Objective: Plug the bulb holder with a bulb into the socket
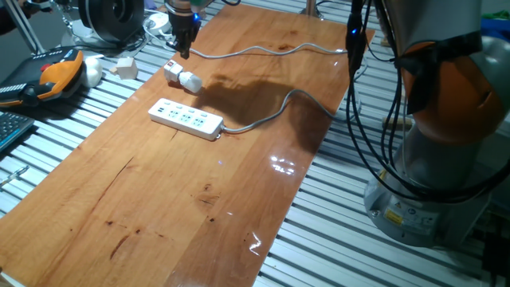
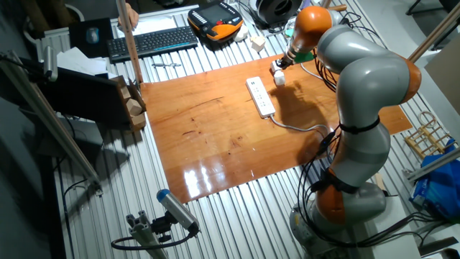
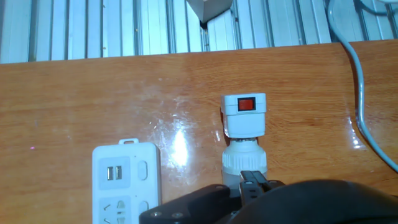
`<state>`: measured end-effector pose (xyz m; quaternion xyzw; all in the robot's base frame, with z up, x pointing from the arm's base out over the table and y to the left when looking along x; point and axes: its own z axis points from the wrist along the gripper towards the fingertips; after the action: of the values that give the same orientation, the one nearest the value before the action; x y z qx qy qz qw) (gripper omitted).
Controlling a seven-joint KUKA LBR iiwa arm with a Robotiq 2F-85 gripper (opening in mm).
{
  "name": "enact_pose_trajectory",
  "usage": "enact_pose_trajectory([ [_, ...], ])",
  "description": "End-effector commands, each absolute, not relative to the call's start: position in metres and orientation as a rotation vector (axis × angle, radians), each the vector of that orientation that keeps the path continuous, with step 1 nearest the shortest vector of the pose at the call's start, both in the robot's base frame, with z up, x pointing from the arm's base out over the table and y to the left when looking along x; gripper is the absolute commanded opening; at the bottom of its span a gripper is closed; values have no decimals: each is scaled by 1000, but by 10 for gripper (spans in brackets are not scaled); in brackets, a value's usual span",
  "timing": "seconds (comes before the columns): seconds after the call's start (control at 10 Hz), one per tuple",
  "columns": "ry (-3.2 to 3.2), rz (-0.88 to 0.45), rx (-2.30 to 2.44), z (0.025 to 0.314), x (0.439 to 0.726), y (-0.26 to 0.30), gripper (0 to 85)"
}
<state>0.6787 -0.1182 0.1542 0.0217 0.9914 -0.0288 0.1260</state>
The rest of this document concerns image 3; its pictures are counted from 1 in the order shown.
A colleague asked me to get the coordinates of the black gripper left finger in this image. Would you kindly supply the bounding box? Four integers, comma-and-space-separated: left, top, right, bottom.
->
139, 183, 243, 224

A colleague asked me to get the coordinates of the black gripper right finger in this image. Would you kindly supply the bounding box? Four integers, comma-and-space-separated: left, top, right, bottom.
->
238, 170, 285, 206

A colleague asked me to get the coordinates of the white power strip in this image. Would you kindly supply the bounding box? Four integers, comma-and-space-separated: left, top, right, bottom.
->
91, 138, 162, 224

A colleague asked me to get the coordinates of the brown wooden board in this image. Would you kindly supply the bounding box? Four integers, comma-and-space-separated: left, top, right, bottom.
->
0, 39, 398, 224

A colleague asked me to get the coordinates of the small white box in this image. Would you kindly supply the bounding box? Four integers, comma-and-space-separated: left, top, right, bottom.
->
185, 0, 234, 24

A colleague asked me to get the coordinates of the grey power strip cable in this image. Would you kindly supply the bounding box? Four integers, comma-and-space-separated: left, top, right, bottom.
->
326, 0, 398, 174

